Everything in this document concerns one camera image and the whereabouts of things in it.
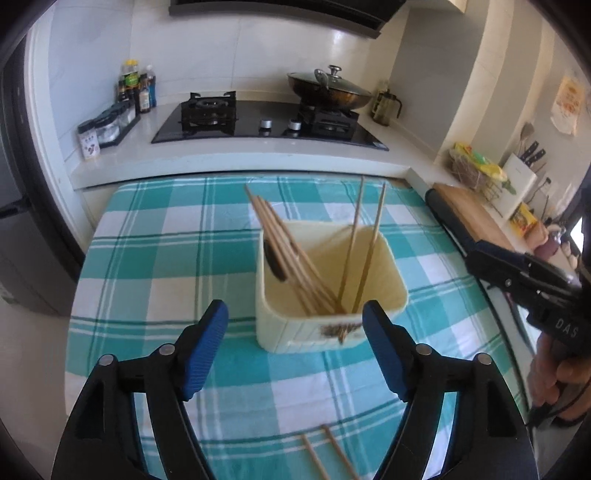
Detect black-lidded spice jar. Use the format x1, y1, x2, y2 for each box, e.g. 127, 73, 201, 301
78, 119, 100, 161

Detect black range hood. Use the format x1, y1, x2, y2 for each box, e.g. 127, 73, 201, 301
168, 0, 407, 41

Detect teal plaid tablecloth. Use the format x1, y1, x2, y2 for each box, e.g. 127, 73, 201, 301
65, 174, 532, 480

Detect yellow-capped green-label bottle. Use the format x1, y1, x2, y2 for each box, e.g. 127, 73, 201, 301
121, 59, 140, 100

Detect rack of spice jars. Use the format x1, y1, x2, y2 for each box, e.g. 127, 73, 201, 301
95, 102, 141, 149

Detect wooden chopstick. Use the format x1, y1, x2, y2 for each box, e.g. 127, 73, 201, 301
244, 185, 310, 316
352, 182, 387, 315
322, 425, 360, 480
337, 175, 365, 312
302, 435, 329, 480
252, 194, 321, 316

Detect mauve ceramic pot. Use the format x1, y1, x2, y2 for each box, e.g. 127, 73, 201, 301
536, 228, 566, 260

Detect person's right hand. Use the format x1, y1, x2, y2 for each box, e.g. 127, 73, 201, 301
529, 338, 591, 428

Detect yellow red packet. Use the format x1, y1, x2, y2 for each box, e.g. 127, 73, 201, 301
510, 203, 539, 238

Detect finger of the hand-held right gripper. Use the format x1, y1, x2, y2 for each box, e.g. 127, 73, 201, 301
471, 237, 581, 291
464, 256, 548, 305

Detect dark metal wok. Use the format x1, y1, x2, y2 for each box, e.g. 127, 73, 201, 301
287, 73, 374, 112

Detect white knife block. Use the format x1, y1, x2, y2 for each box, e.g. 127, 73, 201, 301
501, 152, 539, 221

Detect metal spoon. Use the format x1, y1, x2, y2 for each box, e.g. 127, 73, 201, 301
263, 240, 288, 282

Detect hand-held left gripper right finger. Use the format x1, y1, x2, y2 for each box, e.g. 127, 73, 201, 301
362, 300, 540, 480

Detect grey refrigerator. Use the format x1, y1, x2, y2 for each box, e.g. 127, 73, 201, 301
0, 60, 86, 319

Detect black glass gas cooktop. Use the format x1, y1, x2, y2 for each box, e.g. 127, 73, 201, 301
151, 90, 389, 152

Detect wooden cutting board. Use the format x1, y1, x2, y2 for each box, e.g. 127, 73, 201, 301
431, 182, 527, 254

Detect wall poster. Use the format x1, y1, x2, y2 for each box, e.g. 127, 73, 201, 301
551, 75, 583, 137

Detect black cable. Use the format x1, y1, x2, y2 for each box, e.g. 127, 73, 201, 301
526, 404, 561, 428

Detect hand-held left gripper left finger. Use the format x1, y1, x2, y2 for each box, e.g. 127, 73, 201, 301
51, 299, 230, 480

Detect cream ribbed utensil container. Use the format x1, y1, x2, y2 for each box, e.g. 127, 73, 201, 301
255, 220, 409, 355

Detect wire basket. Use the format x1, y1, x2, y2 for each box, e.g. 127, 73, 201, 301
450, 150, 515, 201

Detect dark padded chair back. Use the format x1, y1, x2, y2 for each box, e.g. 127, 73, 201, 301
425, 185, 492, 259

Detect glass pitcher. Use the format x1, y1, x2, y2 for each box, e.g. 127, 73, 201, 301
372, 89, 402, 126

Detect glass wok lid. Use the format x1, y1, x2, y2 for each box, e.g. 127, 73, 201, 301
287, 65, 357, 100

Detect yellow green snack packet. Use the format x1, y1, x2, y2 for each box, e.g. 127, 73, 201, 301
452, 142, 509, 181

